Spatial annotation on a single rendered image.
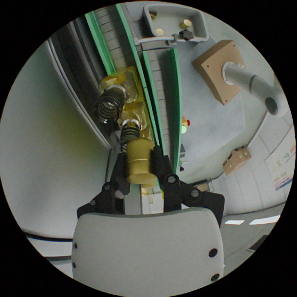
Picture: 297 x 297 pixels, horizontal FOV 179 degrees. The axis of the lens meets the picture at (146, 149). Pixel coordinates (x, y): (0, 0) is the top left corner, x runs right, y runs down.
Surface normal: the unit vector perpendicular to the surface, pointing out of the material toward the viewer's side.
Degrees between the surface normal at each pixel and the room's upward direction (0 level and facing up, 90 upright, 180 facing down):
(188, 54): 0
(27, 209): 90
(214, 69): 0
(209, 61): 0
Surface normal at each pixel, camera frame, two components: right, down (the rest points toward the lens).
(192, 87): 0.08, 0.78
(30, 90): 0.97, -0.19
